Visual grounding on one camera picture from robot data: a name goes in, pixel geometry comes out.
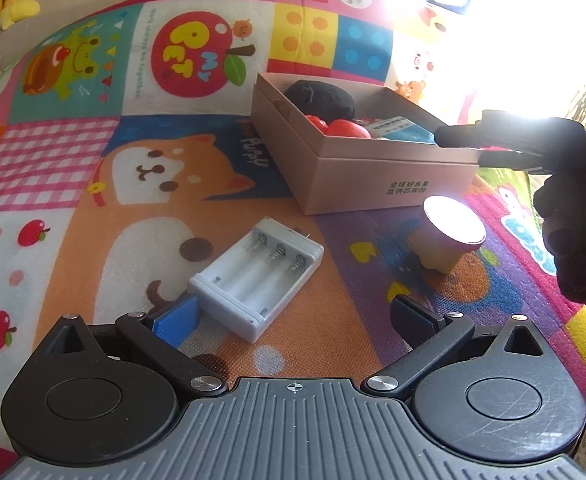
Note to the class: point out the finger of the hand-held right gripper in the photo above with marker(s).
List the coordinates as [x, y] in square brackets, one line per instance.
[515, 162]
[523, 135]

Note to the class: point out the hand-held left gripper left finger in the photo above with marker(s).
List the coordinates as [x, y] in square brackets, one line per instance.
[175, 322]

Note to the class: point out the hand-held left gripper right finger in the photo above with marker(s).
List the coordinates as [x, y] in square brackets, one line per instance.
[415, 320]

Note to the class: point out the white battery charger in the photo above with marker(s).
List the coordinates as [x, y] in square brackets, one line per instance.
[255, 280]

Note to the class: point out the pink yellow toy figure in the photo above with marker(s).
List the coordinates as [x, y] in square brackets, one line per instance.
[445, 232]

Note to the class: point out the blue tissue pack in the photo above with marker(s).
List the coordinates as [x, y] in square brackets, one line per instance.
[405, 131]

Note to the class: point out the pink cardboard box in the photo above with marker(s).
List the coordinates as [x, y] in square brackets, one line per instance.
[373, 180]

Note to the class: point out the red round toy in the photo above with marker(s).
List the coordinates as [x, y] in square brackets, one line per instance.
[350, 129]

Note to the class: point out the black plush toy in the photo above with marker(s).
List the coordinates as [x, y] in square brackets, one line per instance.
[323, 97]

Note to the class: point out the person's right hand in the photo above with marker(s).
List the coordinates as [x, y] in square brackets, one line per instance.
[583, 235]

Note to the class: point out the potted green plant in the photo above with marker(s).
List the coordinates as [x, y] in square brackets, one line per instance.
[584, 102]

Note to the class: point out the colourful cartoon play mat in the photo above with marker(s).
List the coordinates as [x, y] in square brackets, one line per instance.
[123, 160]

